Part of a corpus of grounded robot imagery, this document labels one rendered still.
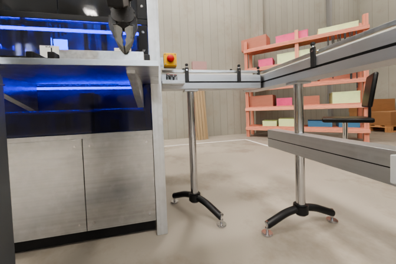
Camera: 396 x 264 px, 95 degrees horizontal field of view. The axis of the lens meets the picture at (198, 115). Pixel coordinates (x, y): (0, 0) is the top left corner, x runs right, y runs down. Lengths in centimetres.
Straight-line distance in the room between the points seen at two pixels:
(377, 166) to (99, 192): 122
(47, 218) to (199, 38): 458
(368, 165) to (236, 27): 498
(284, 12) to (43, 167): 640
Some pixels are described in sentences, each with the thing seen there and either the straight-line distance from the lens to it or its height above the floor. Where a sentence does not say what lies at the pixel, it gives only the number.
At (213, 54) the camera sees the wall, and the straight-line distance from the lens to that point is 504.
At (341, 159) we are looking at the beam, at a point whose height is 47.
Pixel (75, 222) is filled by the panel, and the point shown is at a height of 15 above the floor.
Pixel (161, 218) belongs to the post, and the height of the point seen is 9.
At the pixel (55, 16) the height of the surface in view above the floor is 119.
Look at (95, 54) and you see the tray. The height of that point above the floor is 90.
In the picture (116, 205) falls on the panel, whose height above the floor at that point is 21.
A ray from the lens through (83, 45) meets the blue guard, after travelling 116.
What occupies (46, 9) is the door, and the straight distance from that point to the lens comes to 129.
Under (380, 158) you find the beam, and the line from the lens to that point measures 90.
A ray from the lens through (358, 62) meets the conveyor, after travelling 91.
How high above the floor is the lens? 70
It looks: 2 degrees down
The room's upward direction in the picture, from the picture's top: 2 degrees counter-clockwise
